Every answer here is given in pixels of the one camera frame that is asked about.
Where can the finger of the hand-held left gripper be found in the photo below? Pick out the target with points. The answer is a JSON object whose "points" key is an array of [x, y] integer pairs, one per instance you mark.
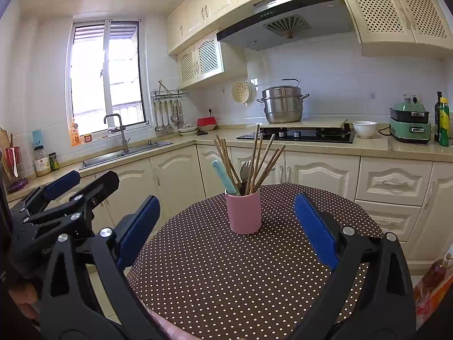
{"points": [[62, 184], [102, 186]]}

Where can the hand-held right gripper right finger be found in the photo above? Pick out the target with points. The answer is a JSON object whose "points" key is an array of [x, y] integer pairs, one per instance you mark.
{"points": [[315, 230]]}

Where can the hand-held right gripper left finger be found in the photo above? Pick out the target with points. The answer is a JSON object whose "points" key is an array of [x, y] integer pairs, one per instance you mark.
{"points": [[138, 226]]}

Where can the pink utensil cup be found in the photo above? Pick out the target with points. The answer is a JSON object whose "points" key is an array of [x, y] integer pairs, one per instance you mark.
{"points": [[244, 216]]}

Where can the metal spoon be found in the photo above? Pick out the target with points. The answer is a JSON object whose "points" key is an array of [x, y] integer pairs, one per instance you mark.
{"points": [[245, 171]]}

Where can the bundle of brown chopsticks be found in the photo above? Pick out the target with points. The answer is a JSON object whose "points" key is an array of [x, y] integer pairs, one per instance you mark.
{"points": [[253, 156]]}

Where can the person's left hand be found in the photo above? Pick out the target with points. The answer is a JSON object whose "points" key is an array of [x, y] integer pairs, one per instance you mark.
{"points": [[24, 297]]}

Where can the small green jar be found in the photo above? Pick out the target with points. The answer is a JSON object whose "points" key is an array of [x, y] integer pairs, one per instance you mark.
{"points": [[53, 163]]}

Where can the glass jar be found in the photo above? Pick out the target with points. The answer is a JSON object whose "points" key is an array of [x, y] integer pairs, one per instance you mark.
{"points": [[42, 164]]}

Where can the stainless steel sink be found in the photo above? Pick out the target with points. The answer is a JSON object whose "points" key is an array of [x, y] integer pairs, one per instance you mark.
{"points": [[116, 156]]}

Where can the small red label jar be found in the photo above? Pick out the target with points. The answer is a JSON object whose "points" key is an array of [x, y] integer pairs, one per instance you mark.
{"points": [[87, 139]]}

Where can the orange bottle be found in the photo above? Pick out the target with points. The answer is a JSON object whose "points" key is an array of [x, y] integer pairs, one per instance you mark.
{"points": [[75, 134]]}

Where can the metal faucet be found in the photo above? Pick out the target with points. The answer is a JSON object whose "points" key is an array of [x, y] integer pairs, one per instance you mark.
{"points": [[124, 138]]}

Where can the cream base cabinets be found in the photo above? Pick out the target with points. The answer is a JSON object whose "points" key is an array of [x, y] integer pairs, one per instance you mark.
{"points": [[318, 173]]}

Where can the wooden cutting board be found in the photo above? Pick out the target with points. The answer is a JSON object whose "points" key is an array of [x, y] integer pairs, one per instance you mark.
{"points": [[4, 145]]}

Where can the long metal kitchen utensil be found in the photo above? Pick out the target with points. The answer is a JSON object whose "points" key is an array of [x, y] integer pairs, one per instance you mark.
{"points": [[158, 129], [179, 120], [170, 127], [164, 127], [174, 117]]}

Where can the black induction cooktop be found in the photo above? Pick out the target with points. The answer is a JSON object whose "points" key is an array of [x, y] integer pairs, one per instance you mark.
{"points": [[300, 136]]}

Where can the brown polka dot tablecloth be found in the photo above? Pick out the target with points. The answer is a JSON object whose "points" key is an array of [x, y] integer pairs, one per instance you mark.
{"points": [[230, 272]]}

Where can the stacked white dishes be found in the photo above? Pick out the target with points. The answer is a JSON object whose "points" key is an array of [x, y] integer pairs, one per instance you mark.
{"points": [[187, 131]]}

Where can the beige stone countertop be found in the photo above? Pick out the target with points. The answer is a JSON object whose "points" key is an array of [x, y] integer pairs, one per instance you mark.
{"points": [[375, 147]]}

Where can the kitchen window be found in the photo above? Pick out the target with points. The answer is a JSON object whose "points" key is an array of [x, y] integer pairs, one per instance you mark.
{"points": [[88, 78]]}

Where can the white bowl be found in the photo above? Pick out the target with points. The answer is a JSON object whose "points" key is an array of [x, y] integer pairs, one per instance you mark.
{"points": [[364, 129]]}

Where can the small black object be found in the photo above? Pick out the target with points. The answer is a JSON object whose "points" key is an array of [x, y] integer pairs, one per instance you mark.
{"points": [[202, 134]]}

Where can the red container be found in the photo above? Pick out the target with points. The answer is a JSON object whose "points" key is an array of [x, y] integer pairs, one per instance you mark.
{"points": [[207, 122]]}

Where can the stainless steel steamer pot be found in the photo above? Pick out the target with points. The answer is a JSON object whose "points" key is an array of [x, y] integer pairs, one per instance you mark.
{"points": [[283, 108]]}

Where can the orange plastic bag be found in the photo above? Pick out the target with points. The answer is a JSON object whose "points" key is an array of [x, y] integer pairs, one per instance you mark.
{"points": [[431, 283]]}

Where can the green electric cooker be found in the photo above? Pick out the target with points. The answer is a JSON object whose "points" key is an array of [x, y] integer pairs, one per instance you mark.
{"points": [[410, 127]]}

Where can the cream round strainer plate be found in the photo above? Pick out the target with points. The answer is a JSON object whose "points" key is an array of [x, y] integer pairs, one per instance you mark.
{"points": [[242, 92]]}

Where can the yellow green bottle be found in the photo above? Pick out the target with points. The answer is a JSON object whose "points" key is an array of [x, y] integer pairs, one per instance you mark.
{"points": [[444, 127]]}

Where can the dark oil bottle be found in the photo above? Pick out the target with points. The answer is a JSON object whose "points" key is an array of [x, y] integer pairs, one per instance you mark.
{"points": [[438, 113]]}

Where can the row of cream upper cabinets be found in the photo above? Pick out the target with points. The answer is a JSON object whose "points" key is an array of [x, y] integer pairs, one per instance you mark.
{"points": [[191, 14]]}

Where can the grey range hood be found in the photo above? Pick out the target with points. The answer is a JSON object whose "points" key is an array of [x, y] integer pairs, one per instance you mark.
{"points": [[247, 37]]}

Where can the metal wall utensil rack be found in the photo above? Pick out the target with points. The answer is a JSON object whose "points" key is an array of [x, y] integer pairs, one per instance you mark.
{"points": [[170, 94]]}

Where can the white double wall outlet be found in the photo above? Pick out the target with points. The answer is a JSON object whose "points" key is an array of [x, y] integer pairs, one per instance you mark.
{"points": [[411, 97]]}

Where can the lattice door wall cabinet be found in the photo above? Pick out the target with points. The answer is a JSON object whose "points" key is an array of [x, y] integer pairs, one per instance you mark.
{"points": [[389, 10], [207, 56]]}

